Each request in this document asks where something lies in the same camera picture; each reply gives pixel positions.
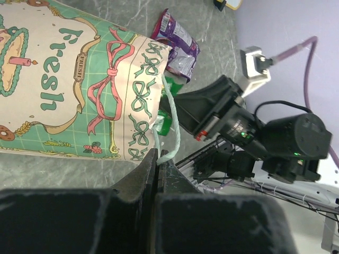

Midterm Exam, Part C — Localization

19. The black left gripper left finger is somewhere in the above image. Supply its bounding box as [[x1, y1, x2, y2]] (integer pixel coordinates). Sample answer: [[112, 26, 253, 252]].
[[1, 149, 158, 253]]

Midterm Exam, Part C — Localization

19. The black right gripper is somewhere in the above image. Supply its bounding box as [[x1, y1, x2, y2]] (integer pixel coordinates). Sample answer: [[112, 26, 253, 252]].
[[171, 75, 265, 159]]

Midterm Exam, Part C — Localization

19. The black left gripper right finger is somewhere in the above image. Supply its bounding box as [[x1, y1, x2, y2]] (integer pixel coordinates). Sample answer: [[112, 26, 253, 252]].
[[155, 161, 297, 253]]

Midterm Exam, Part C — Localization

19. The green Fox's candy packet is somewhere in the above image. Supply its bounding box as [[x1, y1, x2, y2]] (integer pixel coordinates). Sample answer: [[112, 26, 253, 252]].
[[155, 76, 183, 136]]

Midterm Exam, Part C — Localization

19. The purple Fox's candy packet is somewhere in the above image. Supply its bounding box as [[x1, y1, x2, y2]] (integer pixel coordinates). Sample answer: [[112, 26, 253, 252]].
[[150, 8, 201, 83]]

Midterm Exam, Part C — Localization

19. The green printed paper bag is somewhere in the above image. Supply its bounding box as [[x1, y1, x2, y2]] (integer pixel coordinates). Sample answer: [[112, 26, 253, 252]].
[[1, 1, 171, 163]]

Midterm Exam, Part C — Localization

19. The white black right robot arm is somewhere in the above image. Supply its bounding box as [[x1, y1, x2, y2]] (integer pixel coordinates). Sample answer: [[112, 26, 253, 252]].
[[174, 76, 338, 214]]

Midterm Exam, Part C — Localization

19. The aluminium mounting rail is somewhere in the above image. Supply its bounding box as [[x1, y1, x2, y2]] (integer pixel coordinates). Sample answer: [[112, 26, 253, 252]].
[[176, 139, 338, 253]]

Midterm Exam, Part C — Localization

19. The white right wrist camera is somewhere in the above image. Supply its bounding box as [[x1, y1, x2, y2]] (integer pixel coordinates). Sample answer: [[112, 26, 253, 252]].
[[238, 46, 272, 98]]

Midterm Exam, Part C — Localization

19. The small whiteboard yellow frame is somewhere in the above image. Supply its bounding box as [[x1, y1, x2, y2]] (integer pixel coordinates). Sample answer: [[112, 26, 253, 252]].
[[213, 0, 243, 11]]

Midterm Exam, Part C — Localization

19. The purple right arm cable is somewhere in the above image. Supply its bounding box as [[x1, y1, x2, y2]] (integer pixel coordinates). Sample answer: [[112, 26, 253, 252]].
[[272, 35, 339, 170]]

